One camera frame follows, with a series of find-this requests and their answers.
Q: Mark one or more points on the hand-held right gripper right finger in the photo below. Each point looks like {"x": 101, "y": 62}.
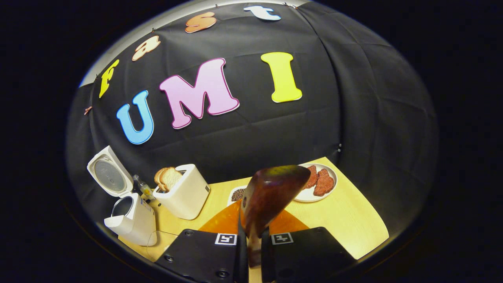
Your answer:
{"x": 302, "y": 251}

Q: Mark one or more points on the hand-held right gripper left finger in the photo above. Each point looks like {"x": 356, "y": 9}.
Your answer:
{"x": 200, "y": 255}

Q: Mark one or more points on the brown wooden spoon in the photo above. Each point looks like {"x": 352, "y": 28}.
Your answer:
{"x": 271, "y": 192}

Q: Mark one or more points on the white rice cooker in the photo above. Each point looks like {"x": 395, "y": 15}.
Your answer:
{"x": 135, "y": 220}

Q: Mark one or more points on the white round plate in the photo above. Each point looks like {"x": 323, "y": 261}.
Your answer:
{"x": 306, "y": 195}

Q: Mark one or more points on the white toaster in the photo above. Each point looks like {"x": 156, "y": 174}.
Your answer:
{"x": 184, "y": 200}

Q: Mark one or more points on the white divided grain dish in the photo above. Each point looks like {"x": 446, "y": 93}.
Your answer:
{"x": 236, "y": 194}

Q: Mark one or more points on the red meat slice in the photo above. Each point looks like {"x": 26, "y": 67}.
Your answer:
{"x": 312, "y": 176}
{"x": 324, "y": 182}

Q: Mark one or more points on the toasted bread slice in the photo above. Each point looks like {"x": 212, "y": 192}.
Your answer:
{"x": 172, "y": 177}
{"x": 158, "y": 179}

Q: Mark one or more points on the clear glass bottle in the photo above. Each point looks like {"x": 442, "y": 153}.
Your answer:
{"x": 143, "y": 188}

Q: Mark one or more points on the black backdrop cloth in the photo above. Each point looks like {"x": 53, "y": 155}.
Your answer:
{"x": 275, "y": 125}

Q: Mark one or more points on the red cloth clip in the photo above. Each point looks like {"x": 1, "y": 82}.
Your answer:
{"x": 88, "y": 110}

